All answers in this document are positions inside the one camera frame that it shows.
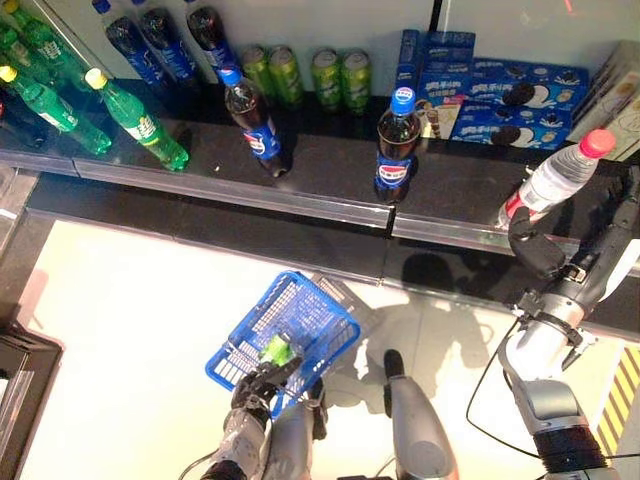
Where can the gray robot right leg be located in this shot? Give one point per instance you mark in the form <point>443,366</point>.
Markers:
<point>415,435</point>

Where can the blue wafer stick box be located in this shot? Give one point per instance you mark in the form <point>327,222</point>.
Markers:
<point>442,95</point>

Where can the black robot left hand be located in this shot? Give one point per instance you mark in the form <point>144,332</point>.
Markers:
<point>257,387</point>

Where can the narrow blue Oreo box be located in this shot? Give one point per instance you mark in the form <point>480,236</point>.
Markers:
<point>409,55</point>

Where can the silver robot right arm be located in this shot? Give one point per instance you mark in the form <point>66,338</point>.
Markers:
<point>545,400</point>

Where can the clear water bottle red cap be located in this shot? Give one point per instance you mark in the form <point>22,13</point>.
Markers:
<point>555,175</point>

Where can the dark blue Oreo box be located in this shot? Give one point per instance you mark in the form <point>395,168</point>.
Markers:
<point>447,47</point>

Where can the black shelf base plinth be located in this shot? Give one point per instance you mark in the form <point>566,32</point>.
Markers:
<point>200,235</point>

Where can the green Sprite bottle yellow cap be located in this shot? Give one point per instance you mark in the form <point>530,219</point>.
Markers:
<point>50,55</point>
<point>277,350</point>
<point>140,127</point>
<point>50,110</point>
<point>9,35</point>

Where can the black shelf with clear rail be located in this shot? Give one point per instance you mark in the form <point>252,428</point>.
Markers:
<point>325,165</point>

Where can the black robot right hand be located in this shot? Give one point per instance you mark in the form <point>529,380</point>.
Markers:
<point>615,235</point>

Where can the yellow black hazard tape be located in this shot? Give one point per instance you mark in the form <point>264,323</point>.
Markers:
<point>620,395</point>

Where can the beige biscuit box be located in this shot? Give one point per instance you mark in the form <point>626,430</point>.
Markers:
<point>622,60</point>
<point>625,127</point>

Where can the black low display stand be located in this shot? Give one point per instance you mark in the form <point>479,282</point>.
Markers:
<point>30,380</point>

